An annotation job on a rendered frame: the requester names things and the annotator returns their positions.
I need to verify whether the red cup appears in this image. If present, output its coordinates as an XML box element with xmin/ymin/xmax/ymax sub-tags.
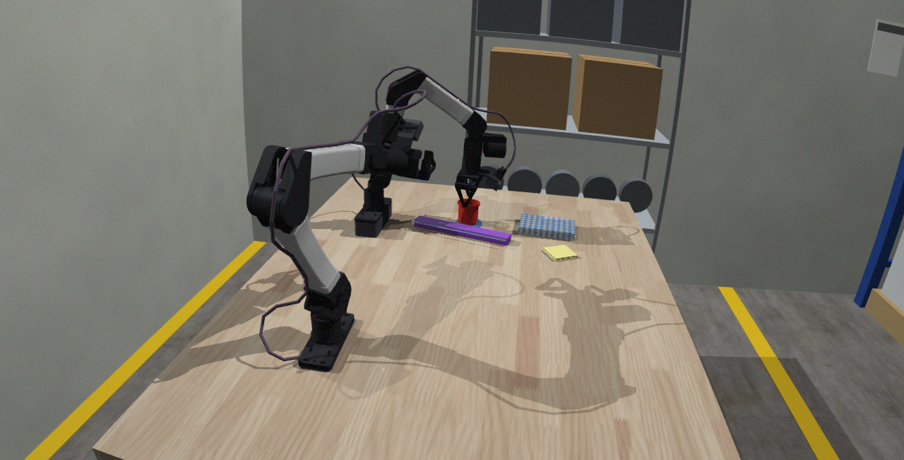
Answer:
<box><xmin>458</xmin><ymin>199</ymin><xmax>480</xmax><ymax>225</ymax></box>

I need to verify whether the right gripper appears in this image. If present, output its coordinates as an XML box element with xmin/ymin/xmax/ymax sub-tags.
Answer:
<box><xmin>382</xmin><ymin>118</ymin><xmax>436</xmax><ymax>180</ymax></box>

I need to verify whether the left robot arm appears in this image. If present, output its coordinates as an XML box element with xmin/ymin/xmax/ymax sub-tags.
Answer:
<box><xmin>355</xmin><ymin>70</ymin><xmax>506</xmax><ymax>224</ymax></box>

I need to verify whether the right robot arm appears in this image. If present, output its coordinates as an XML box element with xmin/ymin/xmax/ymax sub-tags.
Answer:
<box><xmin>246</xmin><ymin>112</ymin><xmax>401</xmax><ymax>370</ymax></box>

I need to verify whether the blue plaid towel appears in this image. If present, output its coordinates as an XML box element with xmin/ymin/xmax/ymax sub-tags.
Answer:
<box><xmin>518</xmin><ymin>213</ymin><xmax>576</xmax><ymax>241</ymax></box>

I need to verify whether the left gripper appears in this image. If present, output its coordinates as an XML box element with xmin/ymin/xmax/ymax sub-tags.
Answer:
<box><xmin>455</xmin><ymin>155</ymin><xmax>504</xmax><ymax>207</ymax></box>

